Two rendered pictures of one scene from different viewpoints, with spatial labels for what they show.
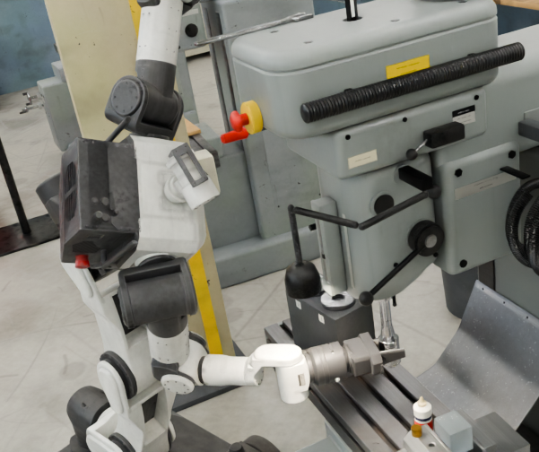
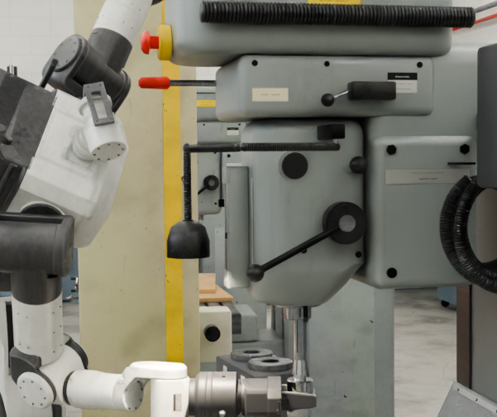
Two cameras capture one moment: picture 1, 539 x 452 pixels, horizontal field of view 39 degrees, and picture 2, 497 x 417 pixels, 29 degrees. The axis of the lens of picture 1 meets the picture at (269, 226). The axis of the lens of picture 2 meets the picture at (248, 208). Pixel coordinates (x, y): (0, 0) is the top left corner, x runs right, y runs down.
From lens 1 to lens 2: 0.76 m
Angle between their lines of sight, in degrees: 24
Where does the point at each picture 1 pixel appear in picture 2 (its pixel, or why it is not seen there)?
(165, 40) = (124, 13)
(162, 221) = (59, 169)
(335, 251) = (240, 229)
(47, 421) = not seen: outside the picture
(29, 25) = not seen: hidden behind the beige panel
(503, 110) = (456, 94)
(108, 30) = (134, 125)
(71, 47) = not seen: hidden behind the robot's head
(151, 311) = (11, 249)
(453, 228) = (380, 220)
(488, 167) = (432, 155)
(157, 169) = (74, 122)
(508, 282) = (483, 371)
